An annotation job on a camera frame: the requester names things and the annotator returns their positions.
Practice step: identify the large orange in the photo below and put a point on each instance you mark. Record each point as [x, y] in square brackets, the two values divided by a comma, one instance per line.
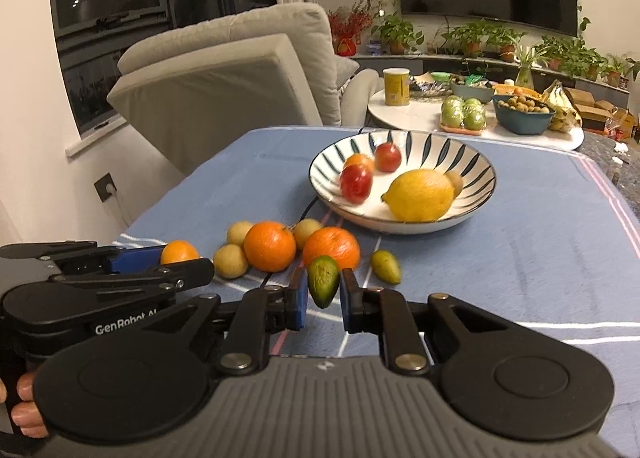
[332, 248]
[270, 246]

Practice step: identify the tray of green apples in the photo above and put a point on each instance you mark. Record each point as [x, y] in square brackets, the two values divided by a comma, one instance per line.
[462, 115]

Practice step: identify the blue striped tablecloth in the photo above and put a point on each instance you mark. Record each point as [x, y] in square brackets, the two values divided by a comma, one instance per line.
[500, 278]

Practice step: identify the grey basket of snacks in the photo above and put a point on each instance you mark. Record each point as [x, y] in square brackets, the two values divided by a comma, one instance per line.
[472, 93]

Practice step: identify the brown longan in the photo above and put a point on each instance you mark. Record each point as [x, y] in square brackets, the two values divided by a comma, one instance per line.
[306, 233]
[239, 232]
[231, 261]

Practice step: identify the pile of longans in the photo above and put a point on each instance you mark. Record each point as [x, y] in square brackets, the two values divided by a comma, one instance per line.
[525, 104]

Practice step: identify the potted green plant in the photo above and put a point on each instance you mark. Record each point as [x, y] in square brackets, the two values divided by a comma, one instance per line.
[397, 35]
[615, 73]
[555, 55]
[590, 65]
[507, 45]
[470, 38]

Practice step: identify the red flower plant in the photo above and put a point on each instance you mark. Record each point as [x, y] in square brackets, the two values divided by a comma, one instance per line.
[345, 23]

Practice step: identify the small orange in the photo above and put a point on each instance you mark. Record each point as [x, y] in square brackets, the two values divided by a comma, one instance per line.
[360, 160]
[180, 253]

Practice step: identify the orange plastic basket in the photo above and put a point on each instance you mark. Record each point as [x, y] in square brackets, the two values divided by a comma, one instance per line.
[505, 88]

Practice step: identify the dark wall socket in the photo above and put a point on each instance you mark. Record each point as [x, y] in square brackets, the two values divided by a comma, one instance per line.
[106, 187]

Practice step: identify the yellow can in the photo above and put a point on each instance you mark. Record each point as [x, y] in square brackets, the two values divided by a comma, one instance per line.
[396, 87]

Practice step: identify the cardboard boxes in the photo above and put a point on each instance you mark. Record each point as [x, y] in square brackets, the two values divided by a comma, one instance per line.
[600, 113]

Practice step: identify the bunch of bananas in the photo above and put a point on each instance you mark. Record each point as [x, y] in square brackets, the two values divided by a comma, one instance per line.
[557, 95]

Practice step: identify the beige armchair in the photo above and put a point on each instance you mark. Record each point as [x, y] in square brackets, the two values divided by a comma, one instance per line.
[215, 88]

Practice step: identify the round white coffee table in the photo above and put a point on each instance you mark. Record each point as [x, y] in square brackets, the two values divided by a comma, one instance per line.
[415, 117]

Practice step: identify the dark blue bowl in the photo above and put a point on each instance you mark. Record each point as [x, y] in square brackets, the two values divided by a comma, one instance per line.
[522, 123]

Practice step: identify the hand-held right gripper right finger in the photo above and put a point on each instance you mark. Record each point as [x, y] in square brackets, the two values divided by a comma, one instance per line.
[350, 308]

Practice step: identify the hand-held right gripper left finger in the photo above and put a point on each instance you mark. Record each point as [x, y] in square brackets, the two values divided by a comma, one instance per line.
[299, 303]

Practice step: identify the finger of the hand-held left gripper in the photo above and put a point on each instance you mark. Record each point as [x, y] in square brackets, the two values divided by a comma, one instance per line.
[150, 278]
[135, 259]

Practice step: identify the green vase with plant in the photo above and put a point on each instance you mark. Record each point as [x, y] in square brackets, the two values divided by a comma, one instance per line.
[525, 78]

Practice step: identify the person's left hand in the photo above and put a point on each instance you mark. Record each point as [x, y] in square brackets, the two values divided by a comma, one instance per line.
[25, 418]

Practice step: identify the red nectarine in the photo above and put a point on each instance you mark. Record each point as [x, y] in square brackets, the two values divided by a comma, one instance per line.
[356, 183]
[388, 157]

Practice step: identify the dark marble table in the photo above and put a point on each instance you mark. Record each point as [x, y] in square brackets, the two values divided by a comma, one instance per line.
[610, 163]

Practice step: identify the dish of snack packets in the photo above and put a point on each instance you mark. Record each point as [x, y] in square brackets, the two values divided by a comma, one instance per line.
[430, 88]

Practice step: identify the small green fruit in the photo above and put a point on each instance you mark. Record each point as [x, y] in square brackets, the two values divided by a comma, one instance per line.
[386, 267]
[323, 283]

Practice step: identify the yellow lemon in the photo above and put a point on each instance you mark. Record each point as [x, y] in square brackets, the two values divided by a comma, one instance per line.
[420, 195]

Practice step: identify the striped white ceramic bowl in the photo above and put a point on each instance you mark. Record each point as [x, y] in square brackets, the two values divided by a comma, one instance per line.
[430, 148]

